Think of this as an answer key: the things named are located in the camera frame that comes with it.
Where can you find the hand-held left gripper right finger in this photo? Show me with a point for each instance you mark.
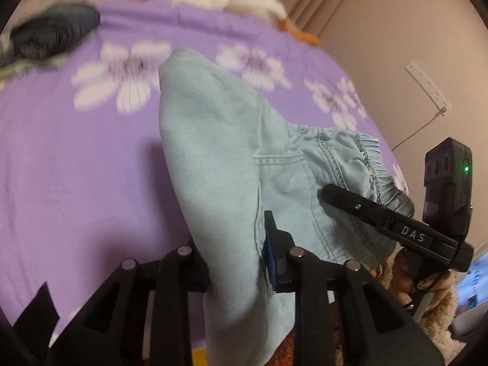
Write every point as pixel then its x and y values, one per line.
pixel 271 253

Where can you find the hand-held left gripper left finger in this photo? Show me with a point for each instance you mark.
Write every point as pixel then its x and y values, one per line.
pixel 199 270

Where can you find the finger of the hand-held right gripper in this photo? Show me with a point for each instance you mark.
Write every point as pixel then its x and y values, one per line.
pixel 354 204
pixel 404 204

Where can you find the light blue denim pants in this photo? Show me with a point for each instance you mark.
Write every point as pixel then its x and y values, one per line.
pixel 213 152

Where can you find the dark folded pants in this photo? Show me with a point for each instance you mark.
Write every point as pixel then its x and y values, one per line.
pixel 53 30

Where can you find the person's right hand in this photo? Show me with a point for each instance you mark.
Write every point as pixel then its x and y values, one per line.
pixel 404 278

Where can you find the white power strip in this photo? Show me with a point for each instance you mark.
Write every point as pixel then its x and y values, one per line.
pixel 429 85

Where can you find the purple floral bedsheet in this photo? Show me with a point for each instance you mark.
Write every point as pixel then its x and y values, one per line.
pixel 95 167

